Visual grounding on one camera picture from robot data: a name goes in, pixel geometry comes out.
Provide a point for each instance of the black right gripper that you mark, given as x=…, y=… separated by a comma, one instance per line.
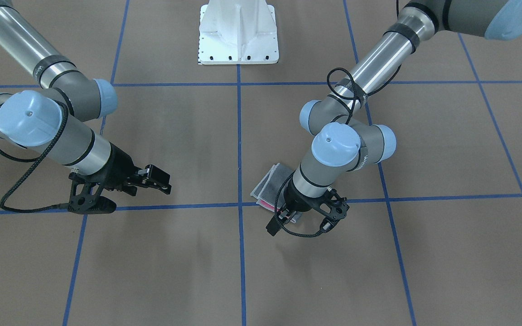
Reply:
x=121, y=170

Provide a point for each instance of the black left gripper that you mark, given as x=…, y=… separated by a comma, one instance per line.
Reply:
x=298, y=202

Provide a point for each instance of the pink and grey towel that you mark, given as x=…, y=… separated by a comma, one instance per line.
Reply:
x=266, y=190

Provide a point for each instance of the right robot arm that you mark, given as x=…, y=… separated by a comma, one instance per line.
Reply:
x=51, y=123

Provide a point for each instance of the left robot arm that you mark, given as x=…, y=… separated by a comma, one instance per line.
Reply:
x=341, y=143

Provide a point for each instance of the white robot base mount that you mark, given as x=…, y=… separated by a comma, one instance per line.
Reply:
x=238, y=32

